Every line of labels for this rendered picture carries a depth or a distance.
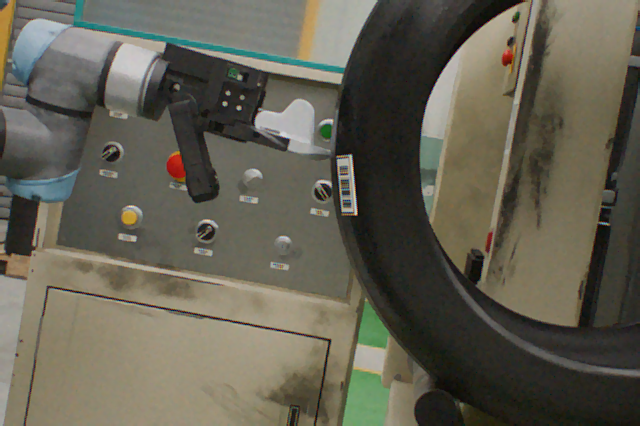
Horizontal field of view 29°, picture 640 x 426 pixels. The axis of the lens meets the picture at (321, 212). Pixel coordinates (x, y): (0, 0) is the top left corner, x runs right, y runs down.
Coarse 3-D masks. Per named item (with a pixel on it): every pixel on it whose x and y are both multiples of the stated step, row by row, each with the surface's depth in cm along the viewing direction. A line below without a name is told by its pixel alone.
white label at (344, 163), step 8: (344, 160) 123; (344, 168) 124; (352, 168) 122; (344, 176) 124; (352, 176) 122; (344, 184) 124; (352, 184) 122; (344, 192) 124; (352, 192) 122; (344, 200) 125; (352, 200) 122; (344, 208) 125; (352, 208) 123
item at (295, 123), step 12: (288, 108) 133; (300, 108) 133; (264, 120) 133; (276, 120) 133; (288, 120) 133; (300, 120) 133; (288, 132) 133; (300, 132) 133; (300, 144) 132; (300, 156) 133; (312, 156) 134; (324, 156) 134
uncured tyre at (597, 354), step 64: (384, 0) 125; (448, 0) 121; (512, 0) 149; (384, 64) 122; (384, 128) 122; (384, 192) 122; (384, 256) 123; (448, 256) 150; (384, 320) 128; (448, 320) 122; (512, 320) 150; (448, 384) 126; (512, 384) 122; (576, 384) 121
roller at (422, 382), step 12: (420, 372) 141; (420, 384) 133; (432, 384) 130; (420, 396) 127; (432, 396) 126; (444, 396) 127; (420, 408) 127; (432, 408) 126; (444, 408) 126; (456, 408) 127; (420, 420) 127; (432, 420) 127; (444, 420) 126
